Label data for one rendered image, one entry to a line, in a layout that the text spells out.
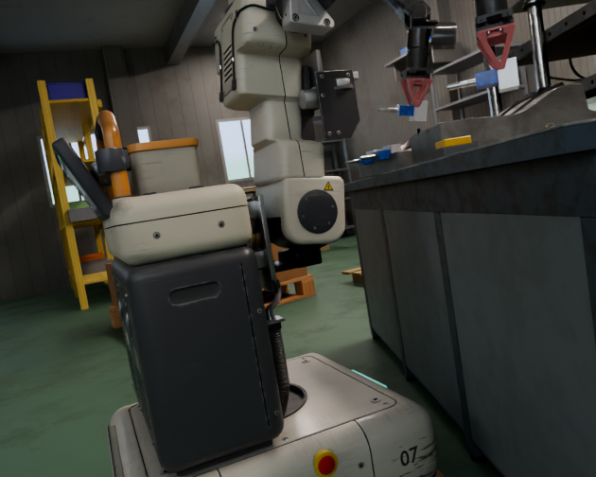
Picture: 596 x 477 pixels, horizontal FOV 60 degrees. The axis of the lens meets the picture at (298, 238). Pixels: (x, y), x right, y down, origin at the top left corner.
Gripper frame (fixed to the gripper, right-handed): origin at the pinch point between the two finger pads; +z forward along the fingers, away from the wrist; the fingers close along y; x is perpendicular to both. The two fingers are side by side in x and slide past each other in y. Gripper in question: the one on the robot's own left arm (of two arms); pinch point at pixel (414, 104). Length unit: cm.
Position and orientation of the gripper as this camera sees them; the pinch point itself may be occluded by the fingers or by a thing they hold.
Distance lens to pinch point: 152.2
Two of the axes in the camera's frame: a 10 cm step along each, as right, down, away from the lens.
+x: -10.0, 0.0, -0.4
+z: -0.1, 9.8, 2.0
